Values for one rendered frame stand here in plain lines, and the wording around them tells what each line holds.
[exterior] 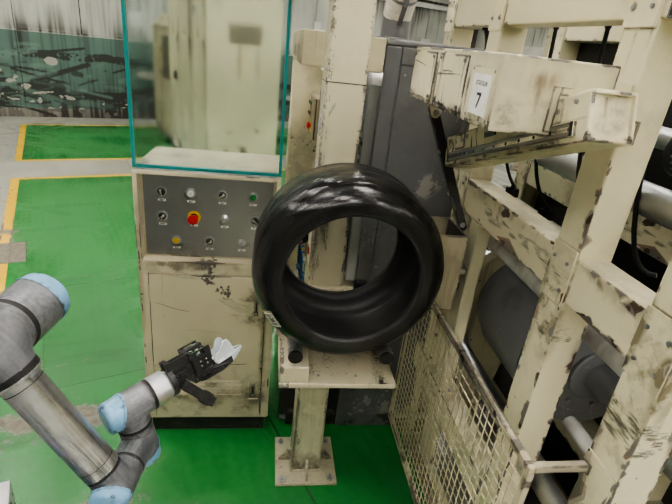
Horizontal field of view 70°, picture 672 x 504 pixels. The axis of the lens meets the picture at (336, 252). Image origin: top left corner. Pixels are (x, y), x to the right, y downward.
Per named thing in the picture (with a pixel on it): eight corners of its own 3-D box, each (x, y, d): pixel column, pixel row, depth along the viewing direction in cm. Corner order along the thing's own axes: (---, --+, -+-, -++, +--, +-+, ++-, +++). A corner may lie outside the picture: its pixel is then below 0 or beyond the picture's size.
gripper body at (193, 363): (211, 343, 118) (167, 368, 110) (222, 373, 120) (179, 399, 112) (196, 338, 123) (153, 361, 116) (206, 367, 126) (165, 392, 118)
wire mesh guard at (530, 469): (387, 415, 208) (414, 273, 180) (391, 415, 209) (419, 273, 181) (460, 658, 127) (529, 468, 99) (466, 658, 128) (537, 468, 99)
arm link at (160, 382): (163, 411, 110) (148, 402, 115) (180, 400, 113) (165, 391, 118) (152, 383, 108) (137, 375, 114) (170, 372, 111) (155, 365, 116)
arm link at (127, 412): (102, 428, 109) (91, 399, 105) (147, 401, 116) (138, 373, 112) (117, 445, 104) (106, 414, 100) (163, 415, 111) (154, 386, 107)
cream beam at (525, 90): (406, 96, 149) (414, 45, 143) (482, 104, 153) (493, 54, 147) (483, 132, 94) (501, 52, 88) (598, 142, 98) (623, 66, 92)
